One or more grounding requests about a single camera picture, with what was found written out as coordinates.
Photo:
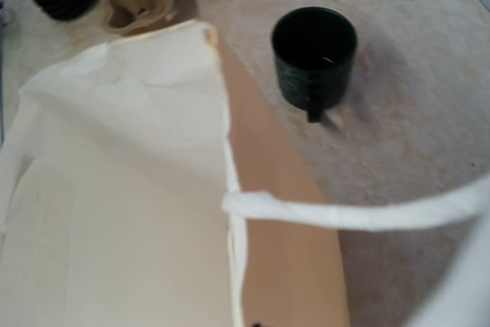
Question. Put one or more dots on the brown paper bag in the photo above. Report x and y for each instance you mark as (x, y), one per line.
(146, 182)

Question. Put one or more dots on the dark green mug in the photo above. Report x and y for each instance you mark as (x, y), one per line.
(313, 51)

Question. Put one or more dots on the cardboard cup carrier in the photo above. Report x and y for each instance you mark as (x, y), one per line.
(131, 17)

